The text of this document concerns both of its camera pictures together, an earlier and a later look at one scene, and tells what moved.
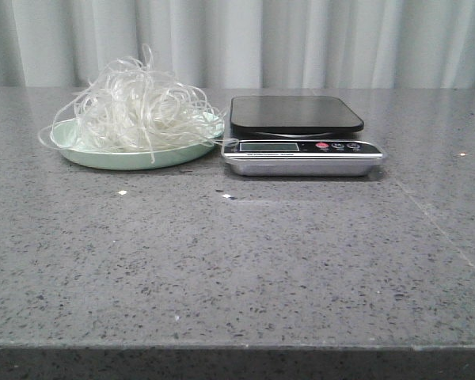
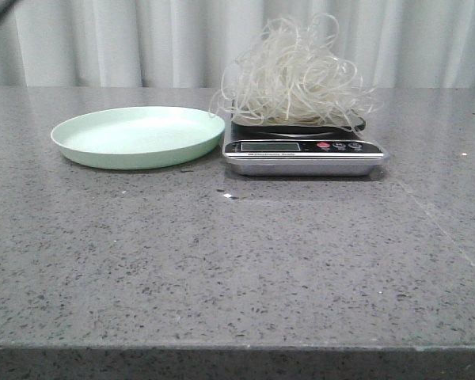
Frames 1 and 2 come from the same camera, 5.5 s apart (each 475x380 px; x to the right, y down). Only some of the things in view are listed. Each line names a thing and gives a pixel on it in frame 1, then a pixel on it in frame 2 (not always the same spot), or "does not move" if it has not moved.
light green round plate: x=136 y=141 does not move
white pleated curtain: x=250 y=47 does not move
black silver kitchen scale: x=298 y=136 does not move
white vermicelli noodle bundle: x=131 y=105 -> x=292 y=70
